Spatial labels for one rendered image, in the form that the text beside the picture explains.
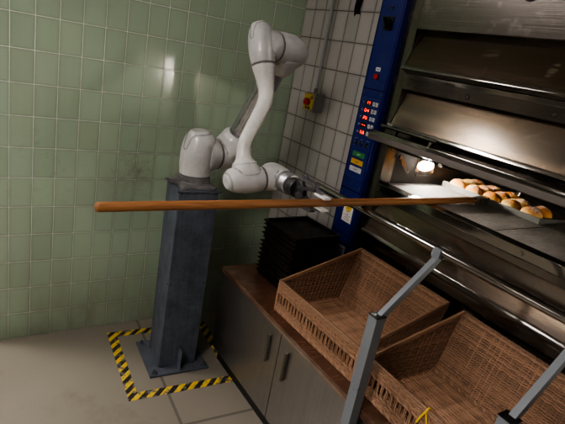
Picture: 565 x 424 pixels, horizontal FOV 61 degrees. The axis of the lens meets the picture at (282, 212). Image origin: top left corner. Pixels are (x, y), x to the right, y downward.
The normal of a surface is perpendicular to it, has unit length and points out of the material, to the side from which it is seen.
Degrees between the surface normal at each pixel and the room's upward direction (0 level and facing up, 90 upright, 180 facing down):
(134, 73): 90
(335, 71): 90
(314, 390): 90
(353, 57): 90
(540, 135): 70
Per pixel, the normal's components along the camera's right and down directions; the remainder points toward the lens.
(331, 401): -0.83, 0.02
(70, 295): 0.52, 0.35
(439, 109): -0.72, -0.30
